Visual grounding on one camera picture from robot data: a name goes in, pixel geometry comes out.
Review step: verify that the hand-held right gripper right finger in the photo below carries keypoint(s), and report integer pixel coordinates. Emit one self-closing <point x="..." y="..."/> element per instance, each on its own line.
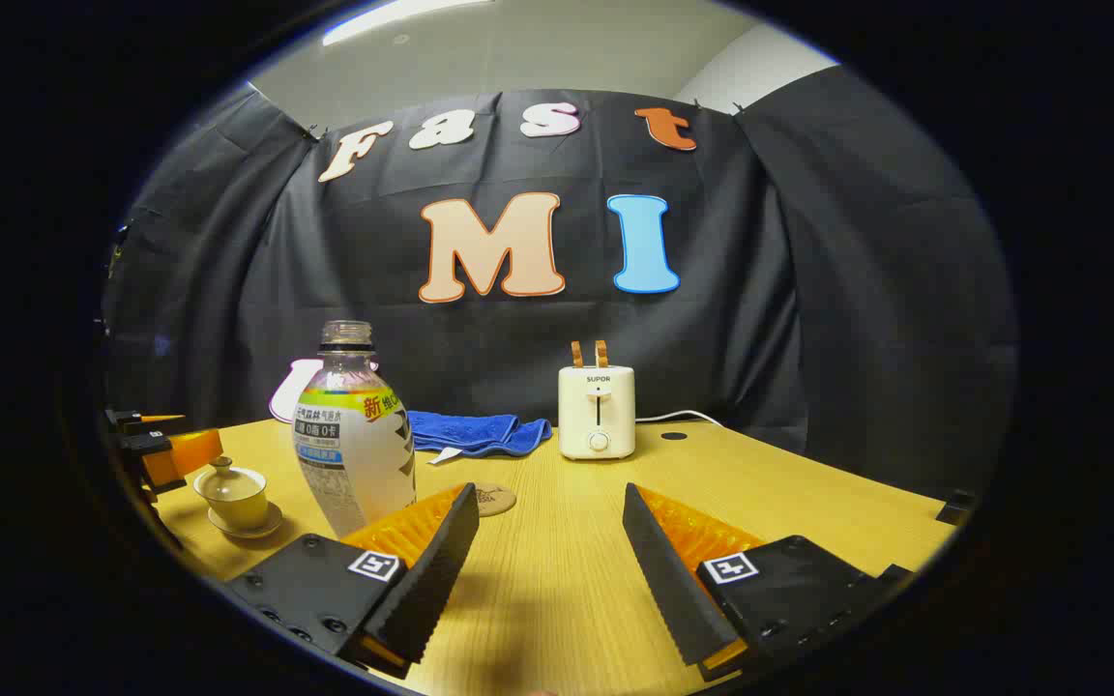
<point x="668" y="570"/>

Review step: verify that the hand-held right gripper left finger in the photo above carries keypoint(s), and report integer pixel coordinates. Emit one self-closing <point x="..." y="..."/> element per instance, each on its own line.
<point x="436" y="570"/>

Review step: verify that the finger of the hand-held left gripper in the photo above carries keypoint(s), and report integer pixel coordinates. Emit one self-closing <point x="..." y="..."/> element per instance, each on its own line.
<point x="136" y="421"/>
<point x="191" y="452"/>

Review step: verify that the cream teacup lid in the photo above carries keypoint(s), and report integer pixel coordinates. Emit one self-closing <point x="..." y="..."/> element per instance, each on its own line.
<point x="228" y="480"/>

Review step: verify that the round wooden coaster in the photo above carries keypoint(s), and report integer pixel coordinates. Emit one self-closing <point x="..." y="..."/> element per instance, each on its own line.
<point x="497" y="500"/>

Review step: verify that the clear water bottle white label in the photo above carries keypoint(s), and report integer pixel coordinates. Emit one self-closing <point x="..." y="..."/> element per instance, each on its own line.
<point x="354" y="454"/>

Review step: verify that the cream ceramic saucer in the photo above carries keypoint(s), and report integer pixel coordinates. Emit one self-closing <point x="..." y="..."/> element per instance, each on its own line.
<point x="262" y="527"/>

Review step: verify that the blue towel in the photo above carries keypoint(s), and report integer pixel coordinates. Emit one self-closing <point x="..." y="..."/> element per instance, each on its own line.
<point x="475" y="433"/>

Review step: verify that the white toaster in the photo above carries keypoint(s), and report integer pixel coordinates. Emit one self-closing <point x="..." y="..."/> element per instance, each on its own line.
<point x="597" y="411"/>

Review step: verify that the black backdrop cloth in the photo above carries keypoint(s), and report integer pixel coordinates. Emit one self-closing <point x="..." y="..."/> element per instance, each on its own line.
<point x="789" y="319"/>

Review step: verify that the black table clamp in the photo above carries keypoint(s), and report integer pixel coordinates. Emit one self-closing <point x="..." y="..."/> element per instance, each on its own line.
<point x="958" y="507"/>

